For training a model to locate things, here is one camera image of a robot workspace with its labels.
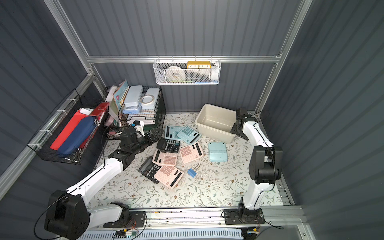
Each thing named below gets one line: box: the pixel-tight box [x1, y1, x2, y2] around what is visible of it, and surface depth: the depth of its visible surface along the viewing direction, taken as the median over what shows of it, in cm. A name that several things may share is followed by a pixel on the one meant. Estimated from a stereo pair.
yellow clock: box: [187, 60, 212, 69], surface depth 90 cm
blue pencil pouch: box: [57, 116, 98, 155], surface depth 69 cm
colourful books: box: [110, 79, 130, 116], surface depth 95 cm
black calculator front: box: [138, 156, 162, 184], surface depth 90 cm
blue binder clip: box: [187, 163, 200, 178], surface depth 90 cm
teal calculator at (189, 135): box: [177, 125, 202, 145], surface depth 107 cm
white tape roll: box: [166, 66, 186, 82], surface depth 86 cm
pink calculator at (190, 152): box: [179, 141, 204, 164], surface depth 98 cm
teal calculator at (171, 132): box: [164, 125, 185, 140], surface depth 107 cm
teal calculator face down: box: [208, 142, 228, 162], surface depth 98 cm
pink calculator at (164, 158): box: [152, 149, 179, 167], surface depth 93 cm
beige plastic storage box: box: [195, 103, 237, 144], surface depth 108 cm
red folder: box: [49, 110, 90, 150], surface depth 73 cm
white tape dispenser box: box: [140, 88, 160, 110], surface depth 100 cm
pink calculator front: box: [154, 165, 184, 189], surface depth 87 cm
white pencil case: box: [122, 85, 144, 114], surface depth 96 cm
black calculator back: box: [156, 137, 181, 154], surface depth 98 cm
